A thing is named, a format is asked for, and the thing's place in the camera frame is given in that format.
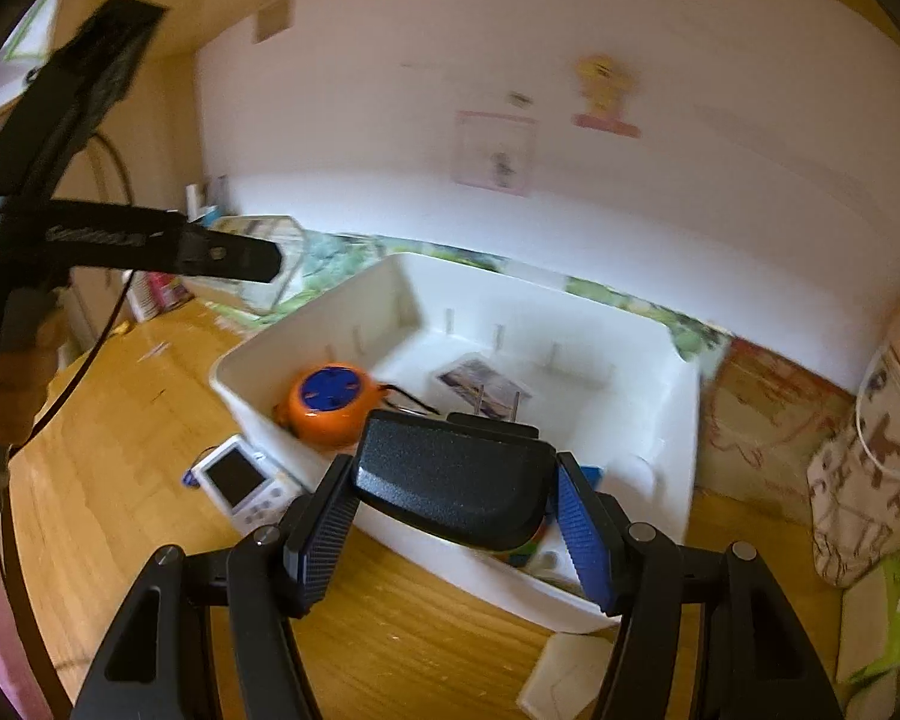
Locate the pink square sticker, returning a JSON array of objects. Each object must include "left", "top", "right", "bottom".
[{"left": 453, "top": 110, "right": 534, "bottom": 197}]

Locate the wooden desk hutch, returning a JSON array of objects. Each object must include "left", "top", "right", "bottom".
[{"left": 0, "top": 0, "right": 421, "bottom": 361}]

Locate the person's left hand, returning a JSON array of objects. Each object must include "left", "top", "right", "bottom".
[{"left": 0, "top": 313, "right": 66, "bottom": 449}]

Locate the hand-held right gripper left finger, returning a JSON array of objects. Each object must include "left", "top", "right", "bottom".
[{"left": 71, "top": 454, "right": 362, "bottom": 720}]

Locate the printed canvas bag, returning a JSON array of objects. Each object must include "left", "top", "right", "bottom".
[{"left": 805, "top": 288, "right": 900, "bottom": 590}]

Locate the clear tape patch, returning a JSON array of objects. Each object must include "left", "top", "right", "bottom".
[{"left": 253, "top": 0, "right": 296, "bottom": 43}]

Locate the colourful puzzle cube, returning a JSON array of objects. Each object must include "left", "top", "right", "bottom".
[{"left": 490, "top": 517, "right": 560, "bottom": 572}]

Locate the brick print paper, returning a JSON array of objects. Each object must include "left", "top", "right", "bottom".
[{"left": 700, "top": 337, "right": 860, "bottom": 500}]

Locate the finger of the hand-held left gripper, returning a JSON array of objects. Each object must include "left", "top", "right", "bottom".
[
  {"left": 0, "top": 0, "right": 170, "bottom": 201},
  {"left": 180, "top": 226, "right": 284, "bottom": 284}
]

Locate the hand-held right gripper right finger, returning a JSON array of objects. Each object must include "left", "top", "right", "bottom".
[{"left": 555, "top": 451, "right": 845, "bottom": 720}]

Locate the black charger plug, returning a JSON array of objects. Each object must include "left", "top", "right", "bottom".
[{"left": 352, "top": 409, "right": 560, "bottom": 553}]

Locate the yellow bear sticker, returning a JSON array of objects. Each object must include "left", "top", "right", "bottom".
[{"left": 573, "top": 52, "right": 643, "bottom": 138}]

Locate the white plastic bin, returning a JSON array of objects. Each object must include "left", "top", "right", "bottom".
[{"left": 209, "top": 250, "right": 703, "bottom": 635}]

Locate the small white digital camera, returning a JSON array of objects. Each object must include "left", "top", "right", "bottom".
[{"left": 190, "top": 433, "right": 305, "bottom": 528}]

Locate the thin black cable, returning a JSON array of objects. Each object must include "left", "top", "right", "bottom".
[{"left": 3, "top": 127, "right": 137, "bottom": 459}]

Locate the orange tape measure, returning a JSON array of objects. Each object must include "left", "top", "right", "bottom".
[{"left": 273, "top": 361, "right": 440, "bottom": 453}]

